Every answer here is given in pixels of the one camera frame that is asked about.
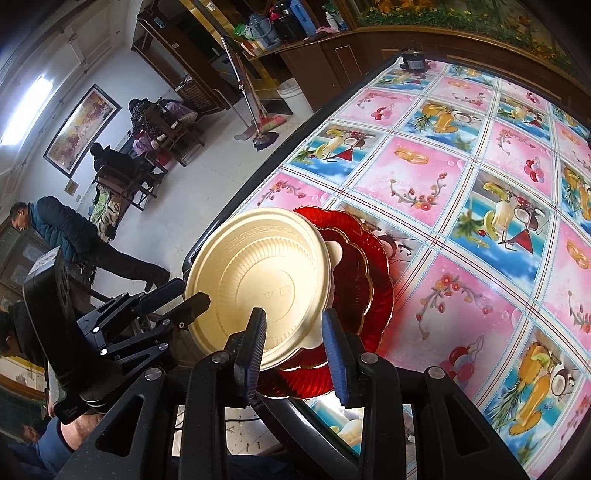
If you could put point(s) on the framed wall painting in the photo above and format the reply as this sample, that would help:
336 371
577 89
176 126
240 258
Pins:
83 129

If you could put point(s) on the black framed dining table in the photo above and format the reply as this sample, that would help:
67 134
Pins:
253 184

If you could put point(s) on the pink cloth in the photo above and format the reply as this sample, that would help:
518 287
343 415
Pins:
326 30

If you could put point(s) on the small red gold-rimmed plate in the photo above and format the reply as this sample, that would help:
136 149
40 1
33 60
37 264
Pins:
355 286

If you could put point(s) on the colourful broom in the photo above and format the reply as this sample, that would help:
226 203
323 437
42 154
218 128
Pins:
271 124

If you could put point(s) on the fluorescent ceiling light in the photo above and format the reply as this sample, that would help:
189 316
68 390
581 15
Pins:
27 108

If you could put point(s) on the person's left forearm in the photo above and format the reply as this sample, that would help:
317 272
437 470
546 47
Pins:
51 447

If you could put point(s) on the glass artificial flower display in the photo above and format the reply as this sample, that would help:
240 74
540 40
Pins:
461 18

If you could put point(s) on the black floor mat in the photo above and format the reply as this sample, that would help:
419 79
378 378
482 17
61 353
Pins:
280 107

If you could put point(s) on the tall wooden wall unit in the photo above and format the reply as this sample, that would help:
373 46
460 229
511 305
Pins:
184 60

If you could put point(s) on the blue plastic container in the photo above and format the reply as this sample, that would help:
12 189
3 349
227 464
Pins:
305 16

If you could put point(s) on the black kettle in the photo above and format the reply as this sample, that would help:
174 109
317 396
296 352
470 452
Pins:
287 23

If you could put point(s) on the cream patterned-rim plastic bowl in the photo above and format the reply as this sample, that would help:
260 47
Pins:
258 272
334 258

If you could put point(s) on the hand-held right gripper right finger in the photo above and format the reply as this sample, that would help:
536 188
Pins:
339 360

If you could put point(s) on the small black device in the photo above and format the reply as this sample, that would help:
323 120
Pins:
412 59

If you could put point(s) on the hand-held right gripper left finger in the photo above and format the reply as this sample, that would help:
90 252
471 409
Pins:
251 355

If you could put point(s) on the white plastic bucket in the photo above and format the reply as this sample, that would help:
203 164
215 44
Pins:
291 94

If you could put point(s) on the wooden chair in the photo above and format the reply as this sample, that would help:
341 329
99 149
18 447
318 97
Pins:
134 189
180 134

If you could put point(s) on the white spray bottle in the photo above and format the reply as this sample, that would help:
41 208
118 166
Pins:
332 18

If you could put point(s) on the small wall plaque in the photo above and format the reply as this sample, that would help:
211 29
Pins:
71 187

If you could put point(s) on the green packet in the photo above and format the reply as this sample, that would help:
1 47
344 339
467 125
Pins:
242 31

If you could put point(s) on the blue-grey water jug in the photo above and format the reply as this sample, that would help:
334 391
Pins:
259 26

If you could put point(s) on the patterned blanket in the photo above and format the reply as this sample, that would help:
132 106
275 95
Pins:
105 214

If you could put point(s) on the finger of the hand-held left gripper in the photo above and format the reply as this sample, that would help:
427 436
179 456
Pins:
191 309
166 291

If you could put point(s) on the large red scalloped plate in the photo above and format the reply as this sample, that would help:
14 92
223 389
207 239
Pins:
381 277

